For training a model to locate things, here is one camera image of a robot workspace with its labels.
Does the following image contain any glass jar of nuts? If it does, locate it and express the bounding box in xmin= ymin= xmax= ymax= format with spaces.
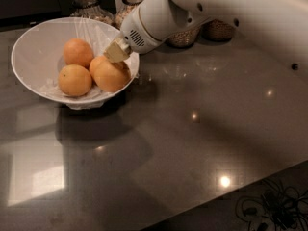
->
xmin=201 ymin=19 xmax=235 ymax=42

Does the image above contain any small orange at centre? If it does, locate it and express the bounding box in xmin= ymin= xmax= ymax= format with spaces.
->
xmin=89 ymin=56 xmax=107 ymax=77

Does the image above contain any dark cabinet at back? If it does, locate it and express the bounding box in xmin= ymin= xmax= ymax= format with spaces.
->
xmin=0 ymin=0 xmax=73 ymax=20

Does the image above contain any glass jar of grains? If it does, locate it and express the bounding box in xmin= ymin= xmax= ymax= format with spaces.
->
xmin=166 ymin=26 xmax=201 ymax=48

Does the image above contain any black cable tangle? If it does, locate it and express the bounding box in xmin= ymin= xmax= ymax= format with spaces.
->
xmin=235 ymin=178 xmax=308 ymax=231

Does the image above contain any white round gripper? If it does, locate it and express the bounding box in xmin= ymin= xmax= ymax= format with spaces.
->
xmin=103 ymin=7 xmax=163 ymax=63

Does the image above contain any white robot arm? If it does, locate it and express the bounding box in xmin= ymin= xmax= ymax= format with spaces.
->
xmin=104 ymin=0 xmax=308 ymax=79

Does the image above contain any glass jar far left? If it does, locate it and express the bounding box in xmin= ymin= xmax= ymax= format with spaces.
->
xmin=71 ymin=0 xmax=114 ymax=25

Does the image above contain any clear plastic bowl liner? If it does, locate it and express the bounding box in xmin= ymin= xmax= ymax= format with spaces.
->
xmin=38 ymin=18 xmax=125 ymax=109

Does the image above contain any white ceramic bowl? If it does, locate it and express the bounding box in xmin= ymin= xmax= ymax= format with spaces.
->
xmin=11 ymin=17 xmax=141 ymax=110

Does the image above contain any orange at bowl back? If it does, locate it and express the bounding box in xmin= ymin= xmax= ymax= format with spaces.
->
xmin=63 ymin=38 xmax=94 ymax=68

